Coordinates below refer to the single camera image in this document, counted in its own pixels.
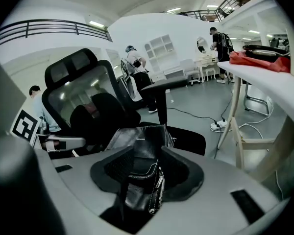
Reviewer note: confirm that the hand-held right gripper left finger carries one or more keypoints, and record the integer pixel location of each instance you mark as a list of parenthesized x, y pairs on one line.
[(76, 180)]

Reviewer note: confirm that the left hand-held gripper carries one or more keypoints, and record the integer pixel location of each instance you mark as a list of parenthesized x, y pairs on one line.
[(24, 126)]

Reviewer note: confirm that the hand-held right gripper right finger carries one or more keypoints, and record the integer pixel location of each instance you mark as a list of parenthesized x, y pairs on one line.
[(210, 185)]

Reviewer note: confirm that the black leather bag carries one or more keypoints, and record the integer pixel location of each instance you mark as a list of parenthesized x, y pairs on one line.
[(147, 141)]

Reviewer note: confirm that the black mesh office chair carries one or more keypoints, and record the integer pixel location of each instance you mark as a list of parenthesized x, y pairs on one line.
[(88, 57)]

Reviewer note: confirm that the white power strip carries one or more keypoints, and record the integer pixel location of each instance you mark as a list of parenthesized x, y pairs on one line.
[(219, 124)]

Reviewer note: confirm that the black curved balcony railing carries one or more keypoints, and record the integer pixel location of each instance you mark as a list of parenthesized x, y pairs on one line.
[(51, 28)]

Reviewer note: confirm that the grey armchair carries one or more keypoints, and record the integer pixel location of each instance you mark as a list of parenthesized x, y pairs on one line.
[(188, 67)]

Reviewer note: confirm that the white vanity table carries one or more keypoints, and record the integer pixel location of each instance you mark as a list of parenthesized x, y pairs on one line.
[(207, 63)]

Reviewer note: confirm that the white wooden table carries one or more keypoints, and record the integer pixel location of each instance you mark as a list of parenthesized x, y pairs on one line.
[(264, 76)]

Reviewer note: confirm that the ceiling light panel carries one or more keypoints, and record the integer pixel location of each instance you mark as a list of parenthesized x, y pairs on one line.
[(96, 23), (173, 10), (253, 31)]

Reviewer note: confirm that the red cloth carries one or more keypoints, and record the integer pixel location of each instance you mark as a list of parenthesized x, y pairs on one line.
[(254, 61)]

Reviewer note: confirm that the black straight balcony railing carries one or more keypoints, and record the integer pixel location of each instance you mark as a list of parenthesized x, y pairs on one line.
[(225, 5)]

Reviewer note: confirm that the metal cantilever chair frame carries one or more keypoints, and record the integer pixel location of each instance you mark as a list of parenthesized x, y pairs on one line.
[(257, 101)]

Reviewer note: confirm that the oval wall mirror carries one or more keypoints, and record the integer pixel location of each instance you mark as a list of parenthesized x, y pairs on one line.
[(202, 45)]

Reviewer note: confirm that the white wall shelf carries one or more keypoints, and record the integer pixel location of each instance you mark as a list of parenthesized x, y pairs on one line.
[(161, 50)]

